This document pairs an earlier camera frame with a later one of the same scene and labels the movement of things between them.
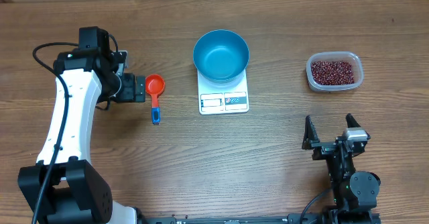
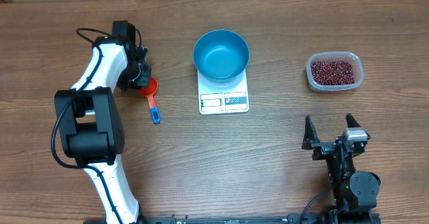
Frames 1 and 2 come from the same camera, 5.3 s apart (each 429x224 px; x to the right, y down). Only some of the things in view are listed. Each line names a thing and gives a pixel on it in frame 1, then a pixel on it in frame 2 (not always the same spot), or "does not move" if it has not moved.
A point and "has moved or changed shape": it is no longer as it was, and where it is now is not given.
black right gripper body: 329,145 does not move
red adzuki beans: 333,73 does not move
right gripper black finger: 351,122 does not move
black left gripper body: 129,93 → 137,74
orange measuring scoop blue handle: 155,86 has moved or changed shape
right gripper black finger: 310,135 does not move
